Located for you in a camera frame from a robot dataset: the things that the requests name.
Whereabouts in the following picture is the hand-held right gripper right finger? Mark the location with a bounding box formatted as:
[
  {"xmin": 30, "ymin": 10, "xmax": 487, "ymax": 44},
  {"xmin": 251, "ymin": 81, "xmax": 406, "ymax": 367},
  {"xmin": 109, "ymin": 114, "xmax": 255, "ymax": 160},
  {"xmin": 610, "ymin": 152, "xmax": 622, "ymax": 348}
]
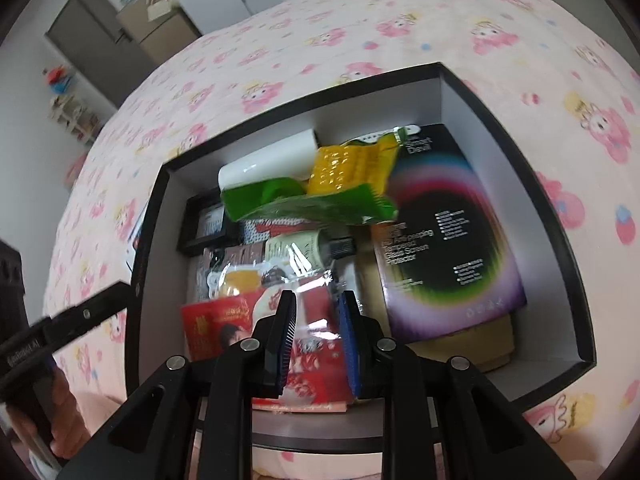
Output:
[{"xmin": 337, "ymin": 290, "xmax": 576, "ymax": 480}]

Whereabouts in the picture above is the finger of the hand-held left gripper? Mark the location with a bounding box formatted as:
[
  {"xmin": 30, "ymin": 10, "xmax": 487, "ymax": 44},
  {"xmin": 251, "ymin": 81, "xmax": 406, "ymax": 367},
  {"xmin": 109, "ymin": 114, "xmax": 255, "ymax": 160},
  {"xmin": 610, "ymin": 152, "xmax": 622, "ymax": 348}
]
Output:
[{"xmin": 44, "ymin": 281, "xmax": 136, "ymax": 356}]

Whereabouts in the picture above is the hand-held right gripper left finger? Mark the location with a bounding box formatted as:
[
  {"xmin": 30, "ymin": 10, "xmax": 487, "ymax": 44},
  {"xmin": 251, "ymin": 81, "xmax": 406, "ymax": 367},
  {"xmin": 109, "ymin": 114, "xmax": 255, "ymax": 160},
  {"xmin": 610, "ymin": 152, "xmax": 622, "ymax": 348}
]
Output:
[{"xmin": 59, "ymin": 290, "xmax": 297, "ymax": 480}]

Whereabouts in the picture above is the red packet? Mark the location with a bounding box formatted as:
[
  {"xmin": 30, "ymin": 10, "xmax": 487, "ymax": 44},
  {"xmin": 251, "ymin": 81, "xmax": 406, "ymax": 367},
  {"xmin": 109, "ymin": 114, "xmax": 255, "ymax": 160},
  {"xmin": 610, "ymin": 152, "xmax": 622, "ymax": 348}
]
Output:
[{"xmin": 180, "ymin": 280, "xmax": 358, "ymax": 413}]

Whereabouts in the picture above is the yellow round item packet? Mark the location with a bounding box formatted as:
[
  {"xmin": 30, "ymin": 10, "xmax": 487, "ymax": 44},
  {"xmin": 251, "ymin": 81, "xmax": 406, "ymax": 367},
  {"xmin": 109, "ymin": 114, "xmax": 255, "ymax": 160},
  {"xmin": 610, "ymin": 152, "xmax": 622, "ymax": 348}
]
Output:
[{"xmin": 205, "ymin": 265, "xmax": 301, "ymax": 306}]

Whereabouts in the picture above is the pale green sachet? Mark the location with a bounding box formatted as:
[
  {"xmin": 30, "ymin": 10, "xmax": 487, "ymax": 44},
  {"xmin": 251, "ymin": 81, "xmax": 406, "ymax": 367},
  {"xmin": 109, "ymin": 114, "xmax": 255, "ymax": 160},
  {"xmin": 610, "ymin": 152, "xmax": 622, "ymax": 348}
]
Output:
[{"xmin": 262, "ymin": 230, "xmax": 331, "ymax": 281}]

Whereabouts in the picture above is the brown sachet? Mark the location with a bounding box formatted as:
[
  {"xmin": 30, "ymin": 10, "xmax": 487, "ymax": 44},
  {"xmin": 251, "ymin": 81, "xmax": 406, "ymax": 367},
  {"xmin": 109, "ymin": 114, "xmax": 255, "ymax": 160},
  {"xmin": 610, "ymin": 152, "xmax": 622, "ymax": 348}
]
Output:
[{"xmin": 197, "ymin": 242, "xmax": 268, "ymax": 273}]

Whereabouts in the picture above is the yellow green snack packet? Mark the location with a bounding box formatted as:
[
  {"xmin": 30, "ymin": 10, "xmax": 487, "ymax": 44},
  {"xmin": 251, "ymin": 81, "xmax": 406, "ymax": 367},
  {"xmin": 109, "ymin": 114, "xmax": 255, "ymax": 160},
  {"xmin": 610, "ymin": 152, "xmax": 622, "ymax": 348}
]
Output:
[{"xmin": 220, "ymin": 127, "xmax": 421, "ymax": 226}]

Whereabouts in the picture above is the white tube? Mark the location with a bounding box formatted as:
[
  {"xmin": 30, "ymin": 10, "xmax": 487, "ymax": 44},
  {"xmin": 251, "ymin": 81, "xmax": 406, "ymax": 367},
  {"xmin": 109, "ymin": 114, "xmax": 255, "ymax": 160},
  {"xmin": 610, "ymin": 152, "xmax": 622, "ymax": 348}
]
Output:
[{"xmin": 217, "ymin": 129, "xmax": 321, "ymax": 193}]

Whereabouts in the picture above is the dark grey cardboard box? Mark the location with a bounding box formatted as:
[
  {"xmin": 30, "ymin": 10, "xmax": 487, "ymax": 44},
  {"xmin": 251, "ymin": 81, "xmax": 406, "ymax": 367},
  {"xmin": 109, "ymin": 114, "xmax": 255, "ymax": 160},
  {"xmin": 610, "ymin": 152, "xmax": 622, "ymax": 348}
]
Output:
[{"xmin": 122, "ymin": 61, "xmax": 598, "ymax": 453}]

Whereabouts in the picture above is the person's left hand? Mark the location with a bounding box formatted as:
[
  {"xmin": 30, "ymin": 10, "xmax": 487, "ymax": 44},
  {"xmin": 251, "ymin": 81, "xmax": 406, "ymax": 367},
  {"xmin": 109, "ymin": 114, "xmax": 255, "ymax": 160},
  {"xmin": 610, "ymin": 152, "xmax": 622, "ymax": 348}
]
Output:
[{"xmin": 50, "ymin": 367, "xmax": 84, "ymax": 462}]

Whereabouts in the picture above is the pink plush toy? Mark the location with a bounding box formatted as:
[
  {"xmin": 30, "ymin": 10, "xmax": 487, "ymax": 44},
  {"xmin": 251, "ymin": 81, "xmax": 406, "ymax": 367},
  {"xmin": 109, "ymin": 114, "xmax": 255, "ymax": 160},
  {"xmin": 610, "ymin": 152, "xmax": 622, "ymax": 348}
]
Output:
[{"xmin": 65, "ymin": 152, "xmax": 89, "ymax": 188}]

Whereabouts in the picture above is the black rainbow screen protector box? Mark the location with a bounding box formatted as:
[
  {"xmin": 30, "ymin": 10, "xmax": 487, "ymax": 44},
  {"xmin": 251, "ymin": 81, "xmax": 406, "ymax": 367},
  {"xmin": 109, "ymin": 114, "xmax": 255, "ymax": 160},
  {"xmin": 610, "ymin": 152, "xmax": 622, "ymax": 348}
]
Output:
[{"xmin": 372, "ymin": 122, "xmax": 528, "ymax": 346}]

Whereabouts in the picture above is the white shelf rack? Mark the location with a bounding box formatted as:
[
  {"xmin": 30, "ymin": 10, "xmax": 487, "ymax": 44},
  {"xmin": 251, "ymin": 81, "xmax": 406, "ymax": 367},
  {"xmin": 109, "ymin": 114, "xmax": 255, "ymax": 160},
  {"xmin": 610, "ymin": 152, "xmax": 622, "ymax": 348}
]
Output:
[{"xmin": 47, "ymin": 92, "xmax": 101, "ymax": 146}]

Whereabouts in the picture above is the grey door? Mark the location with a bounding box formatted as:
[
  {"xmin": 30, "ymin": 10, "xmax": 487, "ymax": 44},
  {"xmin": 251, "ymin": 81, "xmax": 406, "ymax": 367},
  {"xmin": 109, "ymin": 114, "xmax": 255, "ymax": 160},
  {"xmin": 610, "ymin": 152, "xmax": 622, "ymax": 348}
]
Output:
[{"xmin": 45, "ymin": 0, "xmax": 156, "ymax": 111}]

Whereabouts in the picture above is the large brown cardboard box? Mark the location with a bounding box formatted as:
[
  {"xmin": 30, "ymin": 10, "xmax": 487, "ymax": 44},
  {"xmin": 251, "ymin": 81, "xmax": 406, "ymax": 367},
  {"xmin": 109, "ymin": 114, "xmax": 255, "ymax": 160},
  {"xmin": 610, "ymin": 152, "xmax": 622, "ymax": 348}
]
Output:
[{"xmin": 117, "ymin": 2, "xmax": 201, "ymax": 66}]

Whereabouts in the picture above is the pink printed blanket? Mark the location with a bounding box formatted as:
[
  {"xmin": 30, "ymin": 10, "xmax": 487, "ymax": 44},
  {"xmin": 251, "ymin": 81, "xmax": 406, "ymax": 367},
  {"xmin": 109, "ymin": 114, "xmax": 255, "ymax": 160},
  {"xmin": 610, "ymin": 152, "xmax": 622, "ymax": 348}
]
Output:
[{"xmin": 42, "ymin": 0, "xmax": 640, "ymax": 480}]

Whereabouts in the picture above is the small black square frame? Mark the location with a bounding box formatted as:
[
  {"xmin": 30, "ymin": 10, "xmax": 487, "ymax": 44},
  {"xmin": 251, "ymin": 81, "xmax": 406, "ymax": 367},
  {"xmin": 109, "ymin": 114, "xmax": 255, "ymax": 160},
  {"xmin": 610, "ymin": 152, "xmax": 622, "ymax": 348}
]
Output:
[{"xmin": 180, "ymin": 192, "xmax": 241, "ymax": 258}]

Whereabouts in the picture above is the red blue wall toy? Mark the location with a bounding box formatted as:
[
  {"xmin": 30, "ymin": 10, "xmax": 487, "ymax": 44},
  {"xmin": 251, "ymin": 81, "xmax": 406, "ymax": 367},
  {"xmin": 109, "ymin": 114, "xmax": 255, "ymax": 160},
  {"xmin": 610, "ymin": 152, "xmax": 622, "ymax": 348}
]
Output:
[{"xmin": 42, "ymin": 65, "xmax": 78, "ymax": 96}]

